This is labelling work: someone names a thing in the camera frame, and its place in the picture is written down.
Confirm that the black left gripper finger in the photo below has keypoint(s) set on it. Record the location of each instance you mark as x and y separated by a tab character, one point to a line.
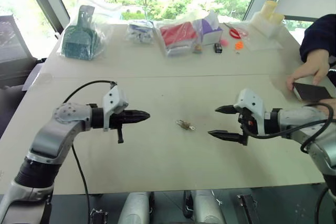
139	120
139	113

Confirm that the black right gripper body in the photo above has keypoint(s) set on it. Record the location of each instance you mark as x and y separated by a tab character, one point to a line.
248	125

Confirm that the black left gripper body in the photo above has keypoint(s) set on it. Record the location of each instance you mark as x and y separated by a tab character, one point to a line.
119	120

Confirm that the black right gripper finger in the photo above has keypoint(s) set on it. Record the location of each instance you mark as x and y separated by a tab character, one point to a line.
227	136
227	109

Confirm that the black smartphone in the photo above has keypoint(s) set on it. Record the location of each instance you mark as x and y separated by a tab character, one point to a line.
312	91

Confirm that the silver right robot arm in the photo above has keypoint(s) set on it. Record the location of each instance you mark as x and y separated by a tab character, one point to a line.
302	120

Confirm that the dark navy sleeved forearm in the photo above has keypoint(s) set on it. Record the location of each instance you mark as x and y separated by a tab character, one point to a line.
319	35

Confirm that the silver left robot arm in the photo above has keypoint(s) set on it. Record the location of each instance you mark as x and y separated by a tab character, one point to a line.
50	140

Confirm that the person's bare hand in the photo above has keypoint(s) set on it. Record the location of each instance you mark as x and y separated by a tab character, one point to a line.
313	66

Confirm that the small metal connector part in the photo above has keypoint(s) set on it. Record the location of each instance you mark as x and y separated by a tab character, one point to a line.
183	124

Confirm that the small black box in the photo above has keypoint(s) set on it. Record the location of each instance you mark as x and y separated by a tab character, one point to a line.
218	48

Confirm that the orange small pieces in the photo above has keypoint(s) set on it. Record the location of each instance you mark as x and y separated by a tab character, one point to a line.
239	45

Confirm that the pink ball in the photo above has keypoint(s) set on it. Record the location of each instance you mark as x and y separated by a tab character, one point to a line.
224	42

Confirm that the small padlock with card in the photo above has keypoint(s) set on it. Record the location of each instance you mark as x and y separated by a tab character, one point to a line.
197	48

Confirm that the silver rounded robot leg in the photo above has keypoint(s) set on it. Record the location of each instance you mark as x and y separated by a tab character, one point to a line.
136	208
208	208

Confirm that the clear plastic bag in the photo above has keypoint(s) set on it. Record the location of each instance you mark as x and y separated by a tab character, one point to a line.
262	41

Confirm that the blue white items bag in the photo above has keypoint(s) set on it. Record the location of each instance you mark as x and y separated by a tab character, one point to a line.
140	31

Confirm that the purple tissue box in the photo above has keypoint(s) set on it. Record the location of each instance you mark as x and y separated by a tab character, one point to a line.
210	28

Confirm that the red package in plastic bag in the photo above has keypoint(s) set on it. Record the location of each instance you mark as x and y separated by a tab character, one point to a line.
177	35

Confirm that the green dustpan in plastic bag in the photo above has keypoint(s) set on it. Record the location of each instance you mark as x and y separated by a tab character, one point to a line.
77	37

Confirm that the white holder with yellow cups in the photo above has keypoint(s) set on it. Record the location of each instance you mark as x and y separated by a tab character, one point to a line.
269	19

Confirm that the black mesh chair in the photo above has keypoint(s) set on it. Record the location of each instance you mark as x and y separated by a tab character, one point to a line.
13	48

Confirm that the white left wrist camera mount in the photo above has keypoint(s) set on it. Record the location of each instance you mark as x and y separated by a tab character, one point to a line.
113	102

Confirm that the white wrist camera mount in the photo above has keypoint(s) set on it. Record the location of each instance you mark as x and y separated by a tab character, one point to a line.
252	102
113	102

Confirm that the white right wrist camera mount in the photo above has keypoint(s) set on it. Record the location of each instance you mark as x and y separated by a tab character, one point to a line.
252	102

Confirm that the black bracket under table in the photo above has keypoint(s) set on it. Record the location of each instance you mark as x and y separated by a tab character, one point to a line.
99	216
248	208

